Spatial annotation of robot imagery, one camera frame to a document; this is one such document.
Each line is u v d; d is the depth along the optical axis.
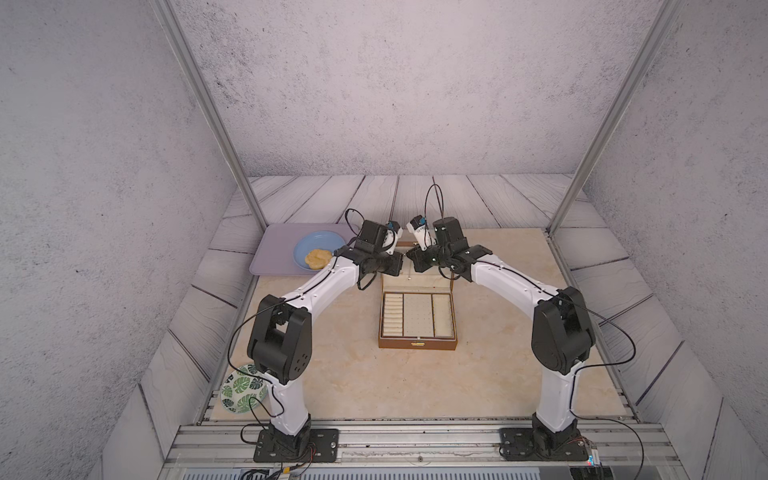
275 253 1.15
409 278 0.95
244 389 0.81
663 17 0.71
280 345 0.49
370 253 0.70
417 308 0.92
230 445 0.76
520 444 0.73
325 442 0.75
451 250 0.71
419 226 0.80
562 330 0.50
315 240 1.15
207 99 0.84
